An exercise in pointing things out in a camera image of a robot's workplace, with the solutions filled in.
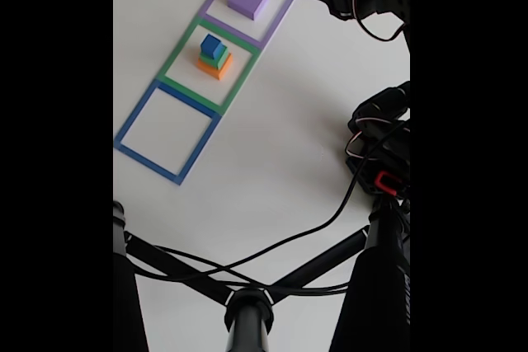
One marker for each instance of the small blue block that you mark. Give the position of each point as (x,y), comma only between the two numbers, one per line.
(211,46)

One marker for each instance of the green block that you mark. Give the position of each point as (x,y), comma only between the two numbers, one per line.
(222,59)

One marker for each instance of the blue square frame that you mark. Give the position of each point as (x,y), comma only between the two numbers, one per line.
(136,119)

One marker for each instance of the purple square frame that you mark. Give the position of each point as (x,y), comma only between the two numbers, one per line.
(214,2)

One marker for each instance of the green square frame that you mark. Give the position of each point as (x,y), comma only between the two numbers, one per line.
(177,55)

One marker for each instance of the orange block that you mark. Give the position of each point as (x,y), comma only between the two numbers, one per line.
(220,71)

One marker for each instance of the black tripod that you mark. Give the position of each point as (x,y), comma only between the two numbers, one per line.
(247,319)

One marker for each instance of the red clamp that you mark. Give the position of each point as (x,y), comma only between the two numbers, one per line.
(383,182)

